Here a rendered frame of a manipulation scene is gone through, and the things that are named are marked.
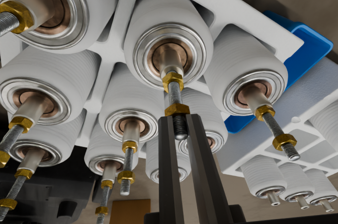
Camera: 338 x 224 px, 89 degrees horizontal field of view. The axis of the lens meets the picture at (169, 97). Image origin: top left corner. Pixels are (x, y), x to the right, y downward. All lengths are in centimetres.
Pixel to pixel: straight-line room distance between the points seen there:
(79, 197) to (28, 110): 44
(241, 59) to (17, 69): 24
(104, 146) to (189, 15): 24
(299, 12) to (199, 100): 34
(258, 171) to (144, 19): 48
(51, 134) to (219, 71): 26
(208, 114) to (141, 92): 12
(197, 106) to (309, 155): 50
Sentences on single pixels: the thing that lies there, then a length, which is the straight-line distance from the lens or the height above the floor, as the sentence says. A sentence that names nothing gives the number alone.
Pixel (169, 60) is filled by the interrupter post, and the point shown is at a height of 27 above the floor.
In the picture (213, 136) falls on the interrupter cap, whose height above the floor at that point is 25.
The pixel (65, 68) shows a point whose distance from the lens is 24.
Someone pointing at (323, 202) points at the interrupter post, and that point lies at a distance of 77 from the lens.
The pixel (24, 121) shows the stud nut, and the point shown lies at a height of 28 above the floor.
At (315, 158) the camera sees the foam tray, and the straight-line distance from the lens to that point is 72.
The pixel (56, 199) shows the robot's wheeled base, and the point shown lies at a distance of 66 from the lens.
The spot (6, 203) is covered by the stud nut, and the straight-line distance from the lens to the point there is 32.
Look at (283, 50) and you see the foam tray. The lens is 32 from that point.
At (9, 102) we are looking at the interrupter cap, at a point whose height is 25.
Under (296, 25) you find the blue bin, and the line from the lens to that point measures 39.
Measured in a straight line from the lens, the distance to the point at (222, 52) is 25.
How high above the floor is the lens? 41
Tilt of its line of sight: 49 degrees down
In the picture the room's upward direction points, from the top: 174 degrees clockwise
